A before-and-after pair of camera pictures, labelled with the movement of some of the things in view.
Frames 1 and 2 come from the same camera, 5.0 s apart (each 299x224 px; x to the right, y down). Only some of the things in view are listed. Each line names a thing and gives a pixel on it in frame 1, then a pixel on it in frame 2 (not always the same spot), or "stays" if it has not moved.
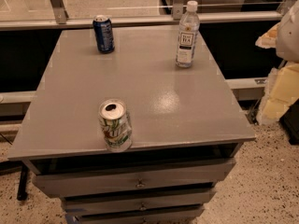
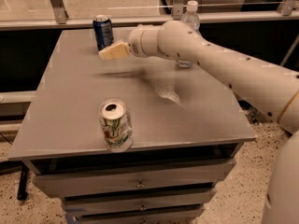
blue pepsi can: (103, 26) stays
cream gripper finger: (281, 90) to (143, 41)
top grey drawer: (134, 179) stays
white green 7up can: (116, 125) stays
